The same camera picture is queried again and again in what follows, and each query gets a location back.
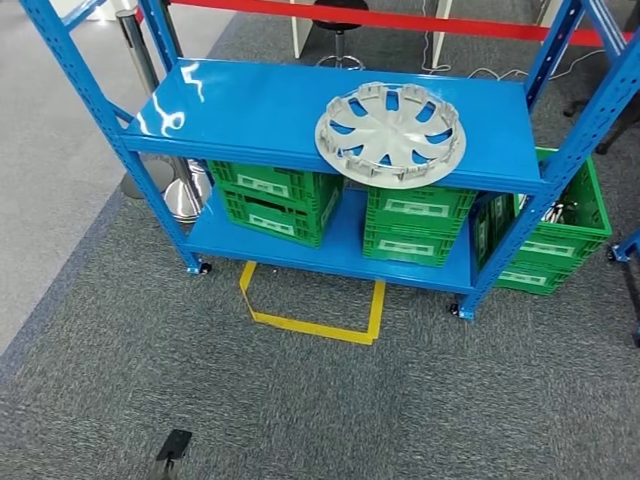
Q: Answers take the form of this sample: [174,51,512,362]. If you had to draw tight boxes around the thin black pole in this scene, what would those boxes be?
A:
[161,0,184,68]

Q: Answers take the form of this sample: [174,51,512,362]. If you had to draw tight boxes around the black office chair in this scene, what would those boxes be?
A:
[564,62,640,157]

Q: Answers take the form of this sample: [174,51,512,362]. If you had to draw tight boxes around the green plastic crate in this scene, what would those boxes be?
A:
[362,225,465,270]
[206,160,345,217]
[492,261,574,297]
[366,186,477,234]
[217,188,342,250]

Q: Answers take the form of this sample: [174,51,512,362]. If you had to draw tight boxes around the tall open green crate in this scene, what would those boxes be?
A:
[472,146,613,273]

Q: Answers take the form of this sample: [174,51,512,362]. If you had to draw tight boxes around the blue metal shelf rack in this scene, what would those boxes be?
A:
[19,0,640,324]
[606,228,640,349]

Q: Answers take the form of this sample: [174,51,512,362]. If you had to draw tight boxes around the red barrier belt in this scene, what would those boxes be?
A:
[134,0,636,48]

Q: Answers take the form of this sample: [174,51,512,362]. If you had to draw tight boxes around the silver small parts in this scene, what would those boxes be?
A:
[517,195,568,228]

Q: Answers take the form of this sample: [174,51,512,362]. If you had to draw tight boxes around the silver wheel hubcap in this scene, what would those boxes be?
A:
[314,82,467,191]

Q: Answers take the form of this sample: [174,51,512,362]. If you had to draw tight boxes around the white cable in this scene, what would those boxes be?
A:
[420,0,607,82]

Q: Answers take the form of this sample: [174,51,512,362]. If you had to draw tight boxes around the black round stool chrome base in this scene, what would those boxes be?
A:
[312,0,370,72]

